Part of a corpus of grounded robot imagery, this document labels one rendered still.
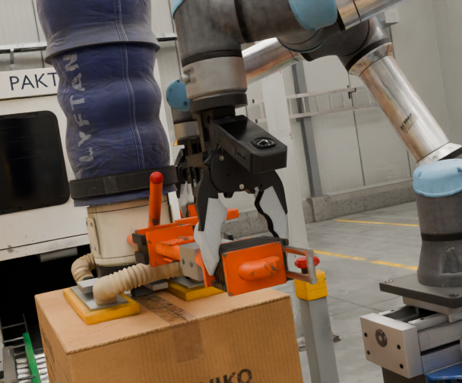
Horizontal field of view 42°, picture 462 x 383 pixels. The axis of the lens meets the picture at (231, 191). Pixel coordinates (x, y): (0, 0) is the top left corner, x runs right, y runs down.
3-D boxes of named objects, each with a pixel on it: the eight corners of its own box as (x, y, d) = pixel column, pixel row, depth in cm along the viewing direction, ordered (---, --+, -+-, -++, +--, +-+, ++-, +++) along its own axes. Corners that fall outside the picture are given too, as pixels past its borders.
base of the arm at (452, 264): (460, 265, 130) (453, 220, 129) (516, 273, 116) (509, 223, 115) (403, 280, 124) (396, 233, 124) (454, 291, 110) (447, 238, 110)
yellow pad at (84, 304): (63, 297, 139) (59, 276, 139) (106, 288, 143) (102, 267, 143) (87, 327, 108) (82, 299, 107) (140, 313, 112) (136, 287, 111)
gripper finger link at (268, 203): (284, 243, 80) (251, 185, 79) (306, 246, 75) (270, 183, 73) (267, 256, 79) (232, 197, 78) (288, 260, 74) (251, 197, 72)
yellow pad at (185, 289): (142, 280, 146) (139, 260, 146) (181, 271, 150) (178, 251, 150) (186, 302, 115) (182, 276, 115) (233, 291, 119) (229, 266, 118)
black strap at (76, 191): (64, 199, 134) (61, 182, 134) (163, 183, 143) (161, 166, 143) (80, 200, 113) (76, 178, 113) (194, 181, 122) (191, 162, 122)
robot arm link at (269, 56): (359, 36, 119) (170, 124, 143) (375, 42, 128) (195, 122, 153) (340, -18, 119) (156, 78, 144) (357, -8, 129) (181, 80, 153)
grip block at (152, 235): (134, 263, 107) (129, 230, 107) (186, 252, 111) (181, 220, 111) (147, 268, 100) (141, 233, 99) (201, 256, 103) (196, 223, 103)
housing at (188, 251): (180, 276, 87) (175, 245, 87) (223, 266, 90) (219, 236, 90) (196, 282, 81) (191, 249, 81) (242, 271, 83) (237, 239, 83)
